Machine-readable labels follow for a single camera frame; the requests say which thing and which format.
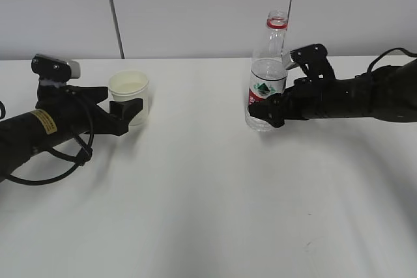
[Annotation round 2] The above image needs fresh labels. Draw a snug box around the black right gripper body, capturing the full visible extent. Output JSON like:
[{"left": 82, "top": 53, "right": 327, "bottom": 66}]
[{"left": 280, "top": 77, "right": 342, "bottom": 120}]

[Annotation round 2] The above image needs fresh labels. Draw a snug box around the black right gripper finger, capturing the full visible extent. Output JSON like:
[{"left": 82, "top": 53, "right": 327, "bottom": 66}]
[{"left": 248, "top": 94, "right": 286, "bottom": 128}]

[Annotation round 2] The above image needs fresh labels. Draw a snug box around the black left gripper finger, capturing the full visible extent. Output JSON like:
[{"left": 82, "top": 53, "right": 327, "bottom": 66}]
[
  {"left": 109, "top": 98, "right": 143, "bottom": 126},
  {"left": 66, "top": 85, "right": 108, "bottom": 105}
]

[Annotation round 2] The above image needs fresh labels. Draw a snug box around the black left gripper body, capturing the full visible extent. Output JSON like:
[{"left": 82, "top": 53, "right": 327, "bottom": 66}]
[{"left": 36, "top": 85, "right": 128, "bottom": 136}]

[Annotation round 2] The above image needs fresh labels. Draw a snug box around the white paper cup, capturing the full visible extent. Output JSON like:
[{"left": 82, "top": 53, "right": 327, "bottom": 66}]
[{"left": 108, "top": 70, "right": 149, "bottom": 126}]

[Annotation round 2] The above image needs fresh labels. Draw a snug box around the clear water bottle red label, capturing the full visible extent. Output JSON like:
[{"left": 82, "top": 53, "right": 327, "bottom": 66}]
[{"left": 244, "top": 10, "right": 289, "bottom": 133}]

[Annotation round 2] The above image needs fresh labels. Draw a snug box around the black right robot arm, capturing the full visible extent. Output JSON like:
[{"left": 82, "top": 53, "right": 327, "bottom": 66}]
[{"left": 248, "top": 61, "right": 416, "bottom": 128}]

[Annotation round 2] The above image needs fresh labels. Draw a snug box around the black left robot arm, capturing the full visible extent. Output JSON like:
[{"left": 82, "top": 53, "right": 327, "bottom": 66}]
[{"left": 1, "top": 85, "right": 143, "bottom": 186}]

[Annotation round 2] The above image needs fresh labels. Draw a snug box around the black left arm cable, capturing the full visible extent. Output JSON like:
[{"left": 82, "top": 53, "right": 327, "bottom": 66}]
[{"left": 0, "top": 89, "right": 95, "bottom": 186}]

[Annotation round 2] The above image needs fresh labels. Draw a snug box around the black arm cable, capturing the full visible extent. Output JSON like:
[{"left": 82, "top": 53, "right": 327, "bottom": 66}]
[
  {"left": 354, "top": 48, "right": 417, "bottom": 79},
  {"left": 0, "top": 89, "right": 95, "bottom": 186}
]

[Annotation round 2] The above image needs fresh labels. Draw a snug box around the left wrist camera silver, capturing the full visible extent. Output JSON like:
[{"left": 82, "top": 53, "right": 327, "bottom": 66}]
[{"left": 31, "top": 54, "right": 81, "bottom": 88}]

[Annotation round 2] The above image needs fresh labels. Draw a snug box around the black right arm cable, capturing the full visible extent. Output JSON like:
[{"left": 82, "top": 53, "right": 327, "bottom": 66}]
[{"left": 354, "top": 48, "right": 417, "bottom": 79}]

